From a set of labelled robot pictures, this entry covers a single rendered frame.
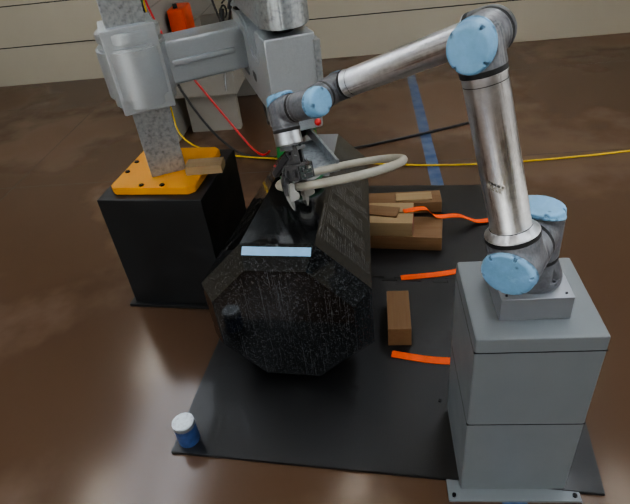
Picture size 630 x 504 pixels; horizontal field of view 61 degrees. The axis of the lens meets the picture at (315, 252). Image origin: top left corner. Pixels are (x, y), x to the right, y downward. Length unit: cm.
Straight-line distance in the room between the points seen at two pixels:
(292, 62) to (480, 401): 152
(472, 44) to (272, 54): 119
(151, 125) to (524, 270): 209
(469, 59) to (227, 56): 185
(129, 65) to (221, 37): 49
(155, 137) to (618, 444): 260
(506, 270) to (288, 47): 133
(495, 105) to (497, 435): 122
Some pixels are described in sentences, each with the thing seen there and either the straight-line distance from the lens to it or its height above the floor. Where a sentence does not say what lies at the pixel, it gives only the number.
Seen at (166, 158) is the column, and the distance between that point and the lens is 307.
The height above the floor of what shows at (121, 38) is 152.
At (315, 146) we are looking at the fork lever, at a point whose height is 105.
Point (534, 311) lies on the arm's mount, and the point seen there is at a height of 89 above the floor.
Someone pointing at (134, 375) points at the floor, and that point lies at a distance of 306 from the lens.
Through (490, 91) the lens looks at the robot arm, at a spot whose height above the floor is 161.
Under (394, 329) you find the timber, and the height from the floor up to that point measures 13.
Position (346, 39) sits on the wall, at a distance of 734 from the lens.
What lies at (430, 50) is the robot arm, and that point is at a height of 165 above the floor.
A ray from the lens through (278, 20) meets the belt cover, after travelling 232.
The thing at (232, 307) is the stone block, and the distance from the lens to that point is 246.
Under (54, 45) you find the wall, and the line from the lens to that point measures 835.
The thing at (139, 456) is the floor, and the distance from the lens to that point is 272.
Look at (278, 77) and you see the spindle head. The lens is 240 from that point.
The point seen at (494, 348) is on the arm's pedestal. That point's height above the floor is 81.
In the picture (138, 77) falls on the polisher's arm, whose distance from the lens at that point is 284.
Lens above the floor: 209
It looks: 36 degrees down
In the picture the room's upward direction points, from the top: 7 degrees counter-clockwise
